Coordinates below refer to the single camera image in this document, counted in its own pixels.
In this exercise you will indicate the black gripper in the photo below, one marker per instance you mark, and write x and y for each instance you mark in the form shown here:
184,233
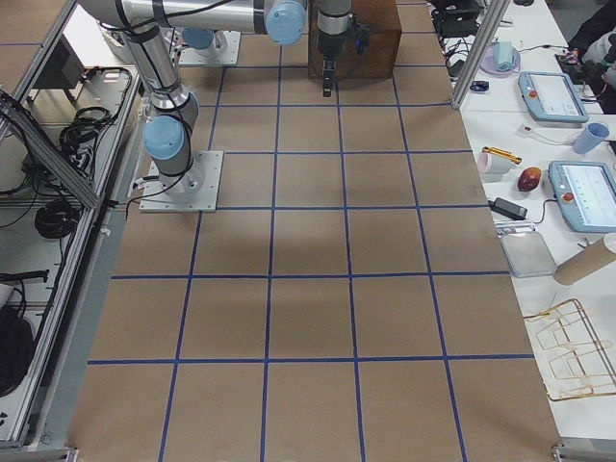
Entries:
329,46

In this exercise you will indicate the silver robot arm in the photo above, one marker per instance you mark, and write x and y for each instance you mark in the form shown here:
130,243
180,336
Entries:
168,136
203,39

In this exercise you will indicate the dark wooden drawer cabinet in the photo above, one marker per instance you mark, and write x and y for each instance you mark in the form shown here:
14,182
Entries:
382,20

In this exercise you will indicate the small blue black gadget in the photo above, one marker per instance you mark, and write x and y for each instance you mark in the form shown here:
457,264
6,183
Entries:
480,86

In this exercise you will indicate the lilac plate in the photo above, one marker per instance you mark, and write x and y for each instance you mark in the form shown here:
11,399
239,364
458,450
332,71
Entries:
487,63

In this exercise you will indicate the teal cup on plate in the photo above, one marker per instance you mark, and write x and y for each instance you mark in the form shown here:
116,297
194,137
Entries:
503,56

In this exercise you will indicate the pink plastic cup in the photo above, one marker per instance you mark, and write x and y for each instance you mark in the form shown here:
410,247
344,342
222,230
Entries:
490,163

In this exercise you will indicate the upper teach pendant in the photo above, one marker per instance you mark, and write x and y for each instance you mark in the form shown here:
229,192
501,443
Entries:
551,97

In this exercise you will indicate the teach pendant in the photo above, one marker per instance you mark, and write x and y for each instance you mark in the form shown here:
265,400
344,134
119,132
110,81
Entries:
551,97
585,193

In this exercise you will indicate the black power adapter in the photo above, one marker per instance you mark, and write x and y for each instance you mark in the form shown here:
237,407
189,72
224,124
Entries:
507,209

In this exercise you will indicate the clear plastic container lid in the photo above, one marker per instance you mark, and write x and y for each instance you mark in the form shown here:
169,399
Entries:
525,249

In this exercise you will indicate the light blue plastic cup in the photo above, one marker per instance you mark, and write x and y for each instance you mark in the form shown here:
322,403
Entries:
590,137

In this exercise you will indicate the lower teach pendant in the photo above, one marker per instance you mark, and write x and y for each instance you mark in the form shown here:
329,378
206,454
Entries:
585,193

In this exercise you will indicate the cardboard tube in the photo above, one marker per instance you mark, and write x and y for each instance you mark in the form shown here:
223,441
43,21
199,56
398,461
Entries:
592,258

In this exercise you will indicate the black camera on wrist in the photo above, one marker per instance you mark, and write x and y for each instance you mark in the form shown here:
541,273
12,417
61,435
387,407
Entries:
361,36

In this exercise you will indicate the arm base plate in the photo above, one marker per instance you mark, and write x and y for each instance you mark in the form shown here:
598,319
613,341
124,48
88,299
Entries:
196,191
187,56

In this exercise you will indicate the aluminium frame post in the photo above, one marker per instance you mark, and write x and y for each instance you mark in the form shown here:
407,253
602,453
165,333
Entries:
486,32

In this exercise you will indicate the gold wire rack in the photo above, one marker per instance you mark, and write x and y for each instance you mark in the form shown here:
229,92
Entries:
573,359

